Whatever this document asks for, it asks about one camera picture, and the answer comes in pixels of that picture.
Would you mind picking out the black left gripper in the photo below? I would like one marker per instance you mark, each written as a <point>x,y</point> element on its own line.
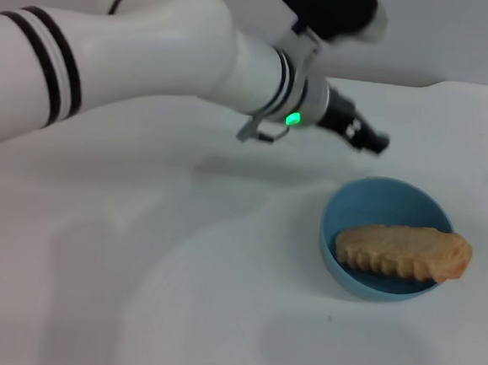
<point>338,111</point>

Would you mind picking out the blue bowl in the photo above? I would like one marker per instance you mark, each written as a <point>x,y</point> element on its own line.
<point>377,210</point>

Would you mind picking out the ridged golden bread loaf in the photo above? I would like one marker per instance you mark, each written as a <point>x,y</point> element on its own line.
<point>403,252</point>

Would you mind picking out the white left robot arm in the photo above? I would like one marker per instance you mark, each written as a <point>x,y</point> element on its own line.
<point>131,59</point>

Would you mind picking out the grey black wrist camera box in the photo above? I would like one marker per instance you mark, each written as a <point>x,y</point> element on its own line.
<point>334,8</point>

